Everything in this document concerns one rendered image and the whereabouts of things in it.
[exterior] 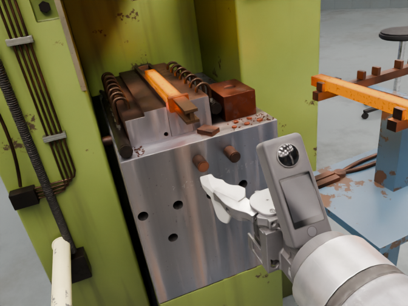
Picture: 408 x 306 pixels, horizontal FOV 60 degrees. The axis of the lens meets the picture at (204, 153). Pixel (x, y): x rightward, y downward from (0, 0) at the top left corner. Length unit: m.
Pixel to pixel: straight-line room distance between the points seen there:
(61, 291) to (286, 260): 0.62
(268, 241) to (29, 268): 1.80
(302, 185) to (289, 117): 0.76
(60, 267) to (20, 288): 1.05
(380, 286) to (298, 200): 0.11
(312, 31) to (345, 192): 0.46
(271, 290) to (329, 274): 0.87
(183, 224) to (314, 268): 0.58
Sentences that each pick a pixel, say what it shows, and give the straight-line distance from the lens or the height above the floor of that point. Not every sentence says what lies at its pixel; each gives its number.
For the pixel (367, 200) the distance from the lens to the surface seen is 0.93.
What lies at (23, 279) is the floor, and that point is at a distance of 2.07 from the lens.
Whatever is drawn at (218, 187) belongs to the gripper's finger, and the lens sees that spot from 0.45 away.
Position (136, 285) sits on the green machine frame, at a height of 0.36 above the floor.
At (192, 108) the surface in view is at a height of 1.01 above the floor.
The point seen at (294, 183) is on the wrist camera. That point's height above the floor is 1.05.
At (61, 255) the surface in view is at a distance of 1.03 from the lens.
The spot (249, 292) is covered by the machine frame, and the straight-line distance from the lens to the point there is 1.15.
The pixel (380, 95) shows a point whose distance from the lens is 0.77.
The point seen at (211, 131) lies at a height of 0.93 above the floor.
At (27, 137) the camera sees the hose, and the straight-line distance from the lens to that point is 0.93.
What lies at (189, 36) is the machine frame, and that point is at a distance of 1.29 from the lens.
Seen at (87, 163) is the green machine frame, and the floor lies 0.84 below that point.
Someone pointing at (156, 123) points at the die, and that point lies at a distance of 0.81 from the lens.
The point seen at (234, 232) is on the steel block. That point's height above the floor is 0.62.
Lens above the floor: 1.26
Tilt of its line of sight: 28 degrees down
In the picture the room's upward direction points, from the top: 8 degrees counter-clockwise
